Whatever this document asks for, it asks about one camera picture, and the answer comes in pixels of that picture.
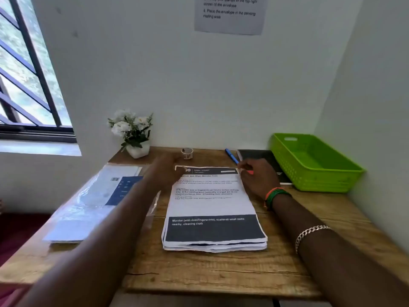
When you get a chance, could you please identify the person's left hand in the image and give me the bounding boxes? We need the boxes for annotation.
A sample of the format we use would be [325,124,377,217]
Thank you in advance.
[142,153,189,194]

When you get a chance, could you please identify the person's right hand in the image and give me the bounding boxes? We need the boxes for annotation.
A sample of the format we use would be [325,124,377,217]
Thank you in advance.
[238,158,282,201]

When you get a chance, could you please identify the printed sheet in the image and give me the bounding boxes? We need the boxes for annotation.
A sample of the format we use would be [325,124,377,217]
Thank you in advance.
[161,165,268,244]

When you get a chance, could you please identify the green plastic basket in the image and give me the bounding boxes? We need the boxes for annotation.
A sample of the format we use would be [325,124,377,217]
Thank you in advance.
[270,133,366,193]

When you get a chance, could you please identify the clear plastic envelope wrapper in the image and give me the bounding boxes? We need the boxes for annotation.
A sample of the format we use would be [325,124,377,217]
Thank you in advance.
[42,163,160,244]

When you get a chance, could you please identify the stack of printed papers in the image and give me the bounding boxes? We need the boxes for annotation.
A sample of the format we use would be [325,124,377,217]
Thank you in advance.
[161,240,268,253]

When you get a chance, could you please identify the person's left forearm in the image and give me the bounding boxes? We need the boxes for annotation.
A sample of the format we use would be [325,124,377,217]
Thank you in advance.
[16,180,167,307]

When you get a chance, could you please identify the person's right forearm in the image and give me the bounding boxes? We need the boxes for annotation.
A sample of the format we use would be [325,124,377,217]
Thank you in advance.
[271,191,409,307]

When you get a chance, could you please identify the orange and green thread wristbands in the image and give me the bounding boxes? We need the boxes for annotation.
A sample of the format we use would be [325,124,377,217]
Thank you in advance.
[263,187,292,211]

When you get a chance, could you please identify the black notebook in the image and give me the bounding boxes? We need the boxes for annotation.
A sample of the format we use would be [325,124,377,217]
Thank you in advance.
[236,149,293,186]

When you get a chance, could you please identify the white flower plant in pot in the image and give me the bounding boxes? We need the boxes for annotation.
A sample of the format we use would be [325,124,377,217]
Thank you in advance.
[107,109,154,159]

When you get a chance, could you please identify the window with metal bars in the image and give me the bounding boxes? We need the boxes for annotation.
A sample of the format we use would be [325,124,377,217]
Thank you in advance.
[0,0,77,144]

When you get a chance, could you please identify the silver chain bracelet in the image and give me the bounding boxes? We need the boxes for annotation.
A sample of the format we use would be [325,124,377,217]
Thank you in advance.
[294,225,331,255]

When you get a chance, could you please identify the paper notice on wall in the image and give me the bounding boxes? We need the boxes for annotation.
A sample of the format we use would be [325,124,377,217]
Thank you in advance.
[194,0,269,36]

